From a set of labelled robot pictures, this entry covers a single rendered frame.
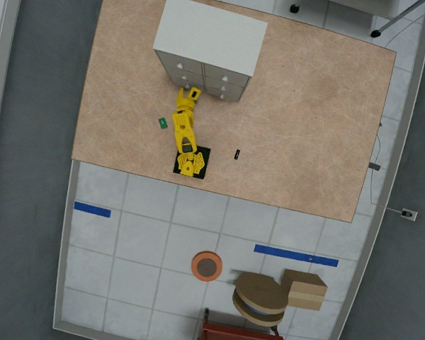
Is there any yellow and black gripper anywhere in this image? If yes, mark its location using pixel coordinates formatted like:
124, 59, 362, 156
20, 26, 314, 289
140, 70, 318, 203
176, 87, 201, 111

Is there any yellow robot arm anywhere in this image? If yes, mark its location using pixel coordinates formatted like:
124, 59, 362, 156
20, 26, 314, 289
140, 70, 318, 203
172, 108, 205, 175

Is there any grey chest of drawers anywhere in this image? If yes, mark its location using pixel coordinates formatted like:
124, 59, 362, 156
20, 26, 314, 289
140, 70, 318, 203
153, 0, 268, 102

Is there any green 9v battery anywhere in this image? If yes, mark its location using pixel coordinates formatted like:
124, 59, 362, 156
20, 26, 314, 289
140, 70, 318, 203
158, 118, 167, 129

